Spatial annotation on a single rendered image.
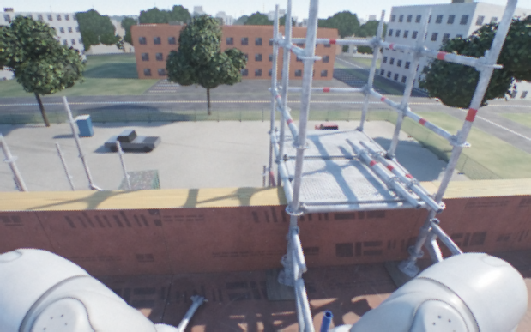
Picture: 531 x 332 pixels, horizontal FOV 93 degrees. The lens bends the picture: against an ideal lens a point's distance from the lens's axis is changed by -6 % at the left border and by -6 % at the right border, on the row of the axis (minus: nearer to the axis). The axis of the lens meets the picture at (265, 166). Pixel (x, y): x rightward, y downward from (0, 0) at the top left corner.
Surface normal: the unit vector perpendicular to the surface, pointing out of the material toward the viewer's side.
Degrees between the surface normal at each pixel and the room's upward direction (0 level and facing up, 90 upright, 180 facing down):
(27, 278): 2
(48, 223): 90
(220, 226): 90
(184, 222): 90
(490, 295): 25
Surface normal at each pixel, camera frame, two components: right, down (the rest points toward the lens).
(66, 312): 0.00, -0.56
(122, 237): 0.09, 0.48
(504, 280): 0.23, -0.70
